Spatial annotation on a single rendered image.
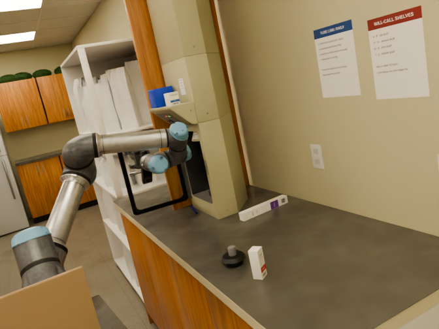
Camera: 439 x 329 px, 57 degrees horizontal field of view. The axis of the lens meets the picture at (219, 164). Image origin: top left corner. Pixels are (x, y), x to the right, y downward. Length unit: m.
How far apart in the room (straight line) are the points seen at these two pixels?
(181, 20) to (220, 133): 0.53
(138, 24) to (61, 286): 1.40
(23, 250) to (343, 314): 0.93
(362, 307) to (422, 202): 0.54
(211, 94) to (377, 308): 1.16
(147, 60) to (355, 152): 1.13
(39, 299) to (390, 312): 0.91
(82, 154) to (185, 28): 0.72
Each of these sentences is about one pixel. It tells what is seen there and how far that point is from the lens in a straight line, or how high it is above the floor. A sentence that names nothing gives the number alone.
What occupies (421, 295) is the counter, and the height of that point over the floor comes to 0.94.
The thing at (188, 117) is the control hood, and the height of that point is 1.45.
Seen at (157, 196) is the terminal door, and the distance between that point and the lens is 2.16.
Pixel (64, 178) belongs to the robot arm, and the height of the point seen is 1.34.
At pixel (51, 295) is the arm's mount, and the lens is 1.24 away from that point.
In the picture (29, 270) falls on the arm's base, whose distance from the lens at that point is 1.34.
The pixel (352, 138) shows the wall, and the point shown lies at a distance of 1.70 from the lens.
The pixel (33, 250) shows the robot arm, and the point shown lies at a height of 1.20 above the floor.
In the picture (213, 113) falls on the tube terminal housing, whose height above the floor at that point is 1.44.
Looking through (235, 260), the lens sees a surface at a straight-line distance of 1.45.
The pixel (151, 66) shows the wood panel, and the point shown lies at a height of 1.71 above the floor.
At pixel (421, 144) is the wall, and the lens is 1.50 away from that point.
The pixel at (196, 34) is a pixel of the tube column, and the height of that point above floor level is 1.80.
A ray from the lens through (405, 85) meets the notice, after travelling 1.49.
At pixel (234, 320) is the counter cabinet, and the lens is 1.43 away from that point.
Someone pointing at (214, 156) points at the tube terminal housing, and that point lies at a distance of 1.90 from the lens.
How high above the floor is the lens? 1.59
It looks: 12 degrees down
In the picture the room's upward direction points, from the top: 12 degrees counter-clockwise
